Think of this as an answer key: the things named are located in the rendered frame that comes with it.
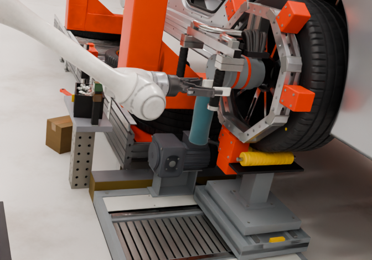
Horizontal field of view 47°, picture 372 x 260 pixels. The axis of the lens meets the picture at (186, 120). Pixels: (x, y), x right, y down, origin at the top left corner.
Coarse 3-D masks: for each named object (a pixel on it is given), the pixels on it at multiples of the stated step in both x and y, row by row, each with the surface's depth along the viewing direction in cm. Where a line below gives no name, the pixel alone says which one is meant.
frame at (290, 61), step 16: (240, 16) 177; (272, 16) 156; (288, 48) 150; (288, 64) 147; (288, 80) 154; (224, 96) 197; (224, 112) 191; (272, 112) 155; (288, 112) 156; (240, 128) 178; (256, 128) 165; (272, 128) 162
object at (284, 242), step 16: (208, 192) 217; (208, 208) 206; (224, 224) 191; (224, 240) 191; (240, 240) 185; (256, 240) 181; (272, 240) 183; (288, 240) 187; (304, 240) 191; (240, 256) 179; (256, 256) 183
